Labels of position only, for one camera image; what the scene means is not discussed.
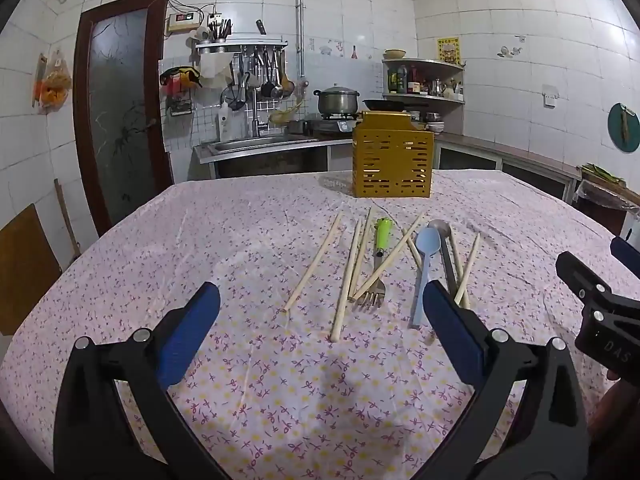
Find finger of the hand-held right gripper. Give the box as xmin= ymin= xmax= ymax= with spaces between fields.
xmin=610 ymin=236 xmax=640 ymax=279
xmin=555 ymin=251 xmax=614 ymax=306

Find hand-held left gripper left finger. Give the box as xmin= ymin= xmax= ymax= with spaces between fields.
xmin=52 ymin=281 xmax=222 ymax=480

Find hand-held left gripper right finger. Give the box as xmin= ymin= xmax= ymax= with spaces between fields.
xmin=415 ymin=279 xmax=592 ymax=480

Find long metal spoon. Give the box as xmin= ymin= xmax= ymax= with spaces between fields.
xmin=427 ymin=219 xmax=462 ymax=307

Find yellow perforated utensil holder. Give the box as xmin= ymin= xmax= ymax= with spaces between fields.
xmin=352 ymin=111 xmax=435 ymax=199

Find person's right hand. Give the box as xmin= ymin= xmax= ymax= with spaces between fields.
xmin=587 ymin=369 xmax=640 ymax=441

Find plastic-covered side table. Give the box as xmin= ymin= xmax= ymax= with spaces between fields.
xmin=572 ymin=162 xmax=640 ymax=237

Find light blue plastic spoon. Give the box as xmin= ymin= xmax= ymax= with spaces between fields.
xmin=409 ymin=227 xmax=441 ymax=330

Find floral tablecloth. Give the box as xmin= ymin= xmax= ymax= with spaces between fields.
xmin=0 ymin=167 xmax=640 ymax=480

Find green round hanging board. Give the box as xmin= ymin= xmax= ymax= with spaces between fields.
xmin=607 ymin=102 xmax=640 ymax=154

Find kitchen counter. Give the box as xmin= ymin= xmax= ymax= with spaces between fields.
xmin=432 ymin=131 xmax=584 ymax=202

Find wooden stick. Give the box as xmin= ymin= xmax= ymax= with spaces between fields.
xmin=53 ymin=178 xmax=82 ymax=262

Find brown wooden board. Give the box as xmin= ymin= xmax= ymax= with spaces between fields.
xmin=0 ymin=203 xmax=62 ymax=337

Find stainless steel sink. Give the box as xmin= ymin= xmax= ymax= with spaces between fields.
xmin=194 ymin=134 xmax=354 ymax=179

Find white soap bottle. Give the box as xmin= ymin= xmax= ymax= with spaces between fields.
xmin=217 ymin=102 xmax=232 ymax=143

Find brown door with frosted glass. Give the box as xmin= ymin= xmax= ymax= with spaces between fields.
xmin=72 ymin=0 xmax=174 ymax=237

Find black frying pan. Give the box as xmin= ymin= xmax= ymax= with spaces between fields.
xmin=362 ymin=98 xmax=431 ymax=113

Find metal faucet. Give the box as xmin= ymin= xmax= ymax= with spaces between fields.
xmin=239 ymin=72 xmax=269 ymax=138

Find yellow plastic strainer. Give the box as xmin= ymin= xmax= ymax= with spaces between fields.
xmin=269 ymin=99 xmax=304 ymax=127

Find gas stove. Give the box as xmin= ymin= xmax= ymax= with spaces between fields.
xmin=304 ymin=112 xmax=364 ymax=137

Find row of condiment bottles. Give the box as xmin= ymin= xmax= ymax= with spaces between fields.
xmin=387 ymin=64 xmax=464 ymax=99

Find red and yellow hanging bag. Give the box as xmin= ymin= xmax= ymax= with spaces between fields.
xmin=159 ymin=66 xmax=204 ymax=97

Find steel cooking pot with lid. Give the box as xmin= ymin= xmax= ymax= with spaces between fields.
xmin=313 ymin=85 xmax=362 ymax=115

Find white plastic bag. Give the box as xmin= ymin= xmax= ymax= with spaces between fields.
xmin=199 ymin=52 xmax=234 ymax=89

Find row of hanging kitchen ladles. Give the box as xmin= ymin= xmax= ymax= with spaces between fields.
xmin=220 ymin=50 xmax=297 ymax=112

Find hanging orange plastic bags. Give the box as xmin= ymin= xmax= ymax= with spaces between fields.
xmin=32 ymin=49 xmax=74 ymax=114

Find fork with green frog handle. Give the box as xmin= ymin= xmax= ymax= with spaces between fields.
xmin=352 ymin=218 xmax=396 ymax=312

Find yellow wall poster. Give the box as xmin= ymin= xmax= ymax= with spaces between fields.
xmin=436 ymin=36 xmax=461 ymax=65

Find metal wall utensil rack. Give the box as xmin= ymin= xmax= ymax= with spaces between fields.
xmin=194 ymin=34 xmax=290 ymax=55

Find white wall control box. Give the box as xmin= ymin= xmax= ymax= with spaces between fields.
xmin=167 ymin=11 xmax=201 ymax=34

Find grey vertical wall pipe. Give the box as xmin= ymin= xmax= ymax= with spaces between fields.
xmin=294 ymin=0 xmax=306 ymax=82

